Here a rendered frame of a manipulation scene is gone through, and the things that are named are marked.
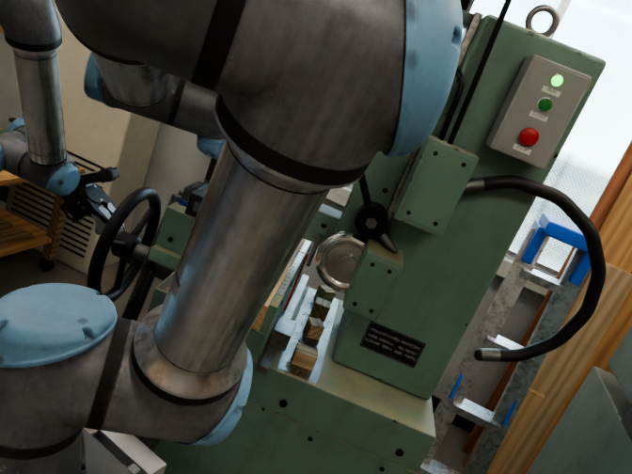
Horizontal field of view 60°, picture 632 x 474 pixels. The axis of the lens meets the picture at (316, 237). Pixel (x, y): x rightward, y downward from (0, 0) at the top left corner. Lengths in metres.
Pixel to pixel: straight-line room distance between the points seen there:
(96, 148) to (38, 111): 1.47
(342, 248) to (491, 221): 0.28
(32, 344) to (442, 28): 0.43
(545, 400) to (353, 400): 1.46
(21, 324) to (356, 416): 0.69
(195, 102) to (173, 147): 2.14
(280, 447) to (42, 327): 0.69
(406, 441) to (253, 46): 0.92
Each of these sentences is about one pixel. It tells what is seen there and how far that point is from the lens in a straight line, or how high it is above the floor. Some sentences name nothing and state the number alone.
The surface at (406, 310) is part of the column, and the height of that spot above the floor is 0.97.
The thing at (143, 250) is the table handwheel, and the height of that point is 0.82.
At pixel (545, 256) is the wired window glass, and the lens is 2.65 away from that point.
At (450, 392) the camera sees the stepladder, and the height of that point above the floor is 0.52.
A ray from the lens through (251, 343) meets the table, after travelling 0.97.
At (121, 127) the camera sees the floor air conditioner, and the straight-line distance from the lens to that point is 2.62.
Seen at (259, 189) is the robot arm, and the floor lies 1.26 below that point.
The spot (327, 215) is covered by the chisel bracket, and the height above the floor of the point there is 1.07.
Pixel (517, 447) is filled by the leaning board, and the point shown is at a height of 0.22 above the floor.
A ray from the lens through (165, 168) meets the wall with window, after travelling 2.87.
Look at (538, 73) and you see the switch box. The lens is 0.99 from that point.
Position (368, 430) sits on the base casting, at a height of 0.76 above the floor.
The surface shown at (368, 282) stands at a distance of 0.99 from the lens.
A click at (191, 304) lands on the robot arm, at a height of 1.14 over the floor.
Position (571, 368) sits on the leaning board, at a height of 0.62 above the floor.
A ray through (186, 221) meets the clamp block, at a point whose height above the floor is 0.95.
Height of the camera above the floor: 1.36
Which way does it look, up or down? 18 degrees down
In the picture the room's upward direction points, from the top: 22 degrees clockwise
